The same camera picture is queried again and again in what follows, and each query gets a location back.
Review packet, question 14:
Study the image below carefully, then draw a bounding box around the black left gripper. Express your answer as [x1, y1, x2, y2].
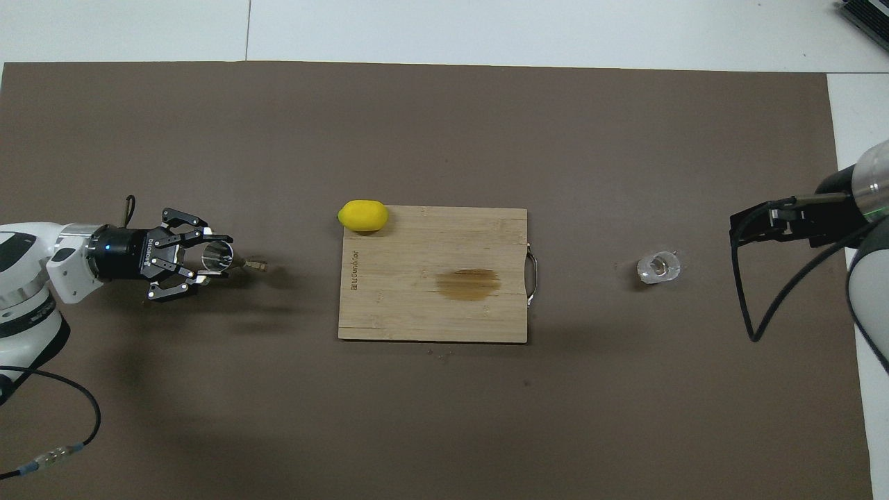
[92, 207, 235, 303]

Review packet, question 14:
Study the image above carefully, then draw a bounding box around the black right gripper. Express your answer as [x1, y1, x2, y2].
[729, 167, 870, 248]

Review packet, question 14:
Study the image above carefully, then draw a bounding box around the metal double jigger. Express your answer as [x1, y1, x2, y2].
[200, 242, 269, 277]

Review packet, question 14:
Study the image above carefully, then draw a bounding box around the small clear glass cup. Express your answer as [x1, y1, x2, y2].
[637, 251, 681, 287]

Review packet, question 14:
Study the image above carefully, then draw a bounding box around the yellow lemon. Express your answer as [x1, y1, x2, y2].
[338, 199, 390, 233]

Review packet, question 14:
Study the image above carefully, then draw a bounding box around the dark grey ribbed device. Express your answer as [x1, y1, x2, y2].
[837, 0, 889, 51]

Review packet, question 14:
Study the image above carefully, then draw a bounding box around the wooden cutting board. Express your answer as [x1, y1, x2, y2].
[338, 206, 539, 344]

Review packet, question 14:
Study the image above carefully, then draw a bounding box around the brown table mat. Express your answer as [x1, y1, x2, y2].
[0, 61, 874, 500]

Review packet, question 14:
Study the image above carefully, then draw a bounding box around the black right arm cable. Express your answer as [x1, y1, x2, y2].
[729, 194, 862, 342]

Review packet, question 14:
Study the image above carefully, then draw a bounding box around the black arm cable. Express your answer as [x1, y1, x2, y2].
[729, 194, 862, 342]
[0, 196, 137, 480]

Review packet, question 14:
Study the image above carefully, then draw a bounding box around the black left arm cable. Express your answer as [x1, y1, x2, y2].
[0, 196, 137, 480]

